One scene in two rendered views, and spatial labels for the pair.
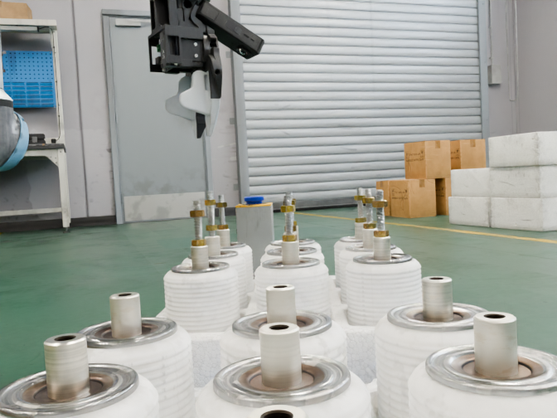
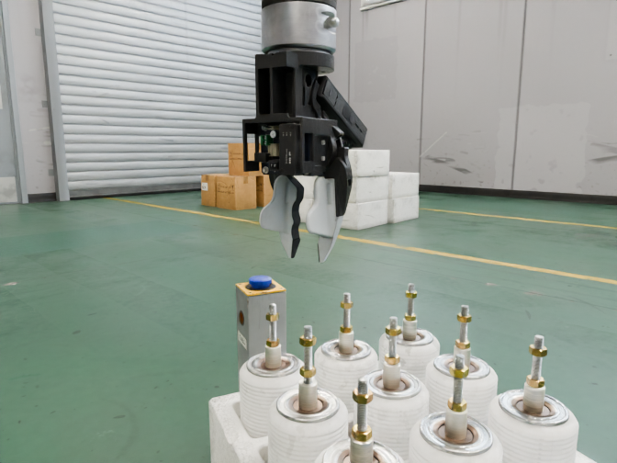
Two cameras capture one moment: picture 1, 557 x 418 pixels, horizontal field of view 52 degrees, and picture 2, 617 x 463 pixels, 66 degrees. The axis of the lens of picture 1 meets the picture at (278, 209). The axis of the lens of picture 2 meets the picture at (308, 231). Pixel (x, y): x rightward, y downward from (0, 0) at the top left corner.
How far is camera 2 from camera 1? 0.56 m
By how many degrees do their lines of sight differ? 28
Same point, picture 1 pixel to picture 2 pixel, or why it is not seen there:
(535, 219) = (352, 220)
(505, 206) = not seen: hidden behind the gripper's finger
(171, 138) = not seen: outside the picture
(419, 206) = (243, 199)
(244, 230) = (257, 321)
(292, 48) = (109, 36)
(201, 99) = (324, 219)
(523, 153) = not seen: hidden behind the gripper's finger
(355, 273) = (529, 437)
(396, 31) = (208, 34)
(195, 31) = (326, 124)
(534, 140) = (353, 156)
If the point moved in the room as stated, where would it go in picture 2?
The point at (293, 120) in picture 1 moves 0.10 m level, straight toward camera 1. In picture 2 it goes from (111, 108) to (112, 107)
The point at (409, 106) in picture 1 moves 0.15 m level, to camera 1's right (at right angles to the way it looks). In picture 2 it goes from (218, 105) to (229, 105)
